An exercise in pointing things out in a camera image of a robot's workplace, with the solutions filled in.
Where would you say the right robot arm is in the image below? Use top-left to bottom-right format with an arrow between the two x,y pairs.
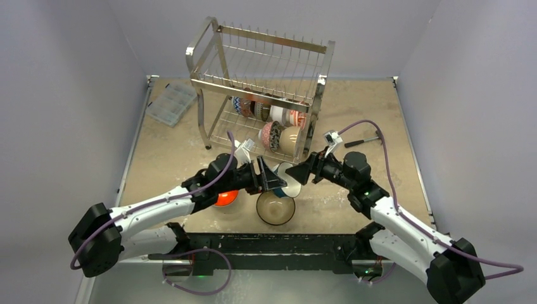
286,151 -> 486,303

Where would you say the tan glossy dark-rimmed bowl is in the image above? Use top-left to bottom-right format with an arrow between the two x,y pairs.
256,193 -> 296,226

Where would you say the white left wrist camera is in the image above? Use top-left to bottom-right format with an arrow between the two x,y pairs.
234,138 -> 255,167

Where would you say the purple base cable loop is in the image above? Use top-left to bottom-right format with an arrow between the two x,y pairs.
161,247 -> 232,296

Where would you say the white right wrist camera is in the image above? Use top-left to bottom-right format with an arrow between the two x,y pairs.
322,130 -> 343,158

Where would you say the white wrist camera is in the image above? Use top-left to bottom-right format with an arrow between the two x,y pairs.
234,138 -> 255,167
322,130 -> 343,158

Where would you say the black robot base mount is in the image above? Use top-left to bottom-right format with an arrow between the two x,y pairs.
148,223 -> 387,280

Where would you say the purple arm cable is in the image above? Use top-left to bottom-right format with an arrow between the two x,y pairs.
338,119 -> 525,281
69,130 -> 237,270

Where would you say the red orange bowl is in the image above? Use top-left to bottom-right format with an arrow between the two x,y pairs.
214,190 -> 239,208

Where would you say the black white floral bowl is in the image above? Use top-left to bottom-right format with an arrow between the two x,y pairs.
258,121 -> 282,152

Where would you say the black handled claw hammer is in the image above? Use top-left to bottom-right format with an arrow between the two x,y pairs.
344,130 -> 383,148

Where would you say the clear plastic organizer box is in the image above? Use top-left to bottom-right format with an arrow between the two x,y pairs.
146,80 -> 197,127

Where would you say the stainless steel dish rack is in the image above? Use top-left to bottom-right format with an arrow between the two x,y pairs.
186,16 -> 335,162

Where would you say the orange floral patterned bowl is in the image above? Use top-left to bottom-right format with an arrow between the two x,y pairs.
289,110 -> 307,129

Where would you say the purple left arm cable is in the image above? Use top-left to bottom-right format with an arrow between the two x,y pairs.
69,130 -> 237,270

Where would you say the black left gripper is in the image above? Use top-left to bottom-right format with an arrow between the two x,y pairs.
217,156 -> 285,195

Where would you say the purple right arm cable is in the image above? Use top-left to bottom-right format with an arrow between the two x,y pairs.
338,119 -> 525,281

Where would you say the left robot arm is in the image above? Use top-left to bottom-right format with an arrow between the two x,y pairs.
68,153 -> 287,277

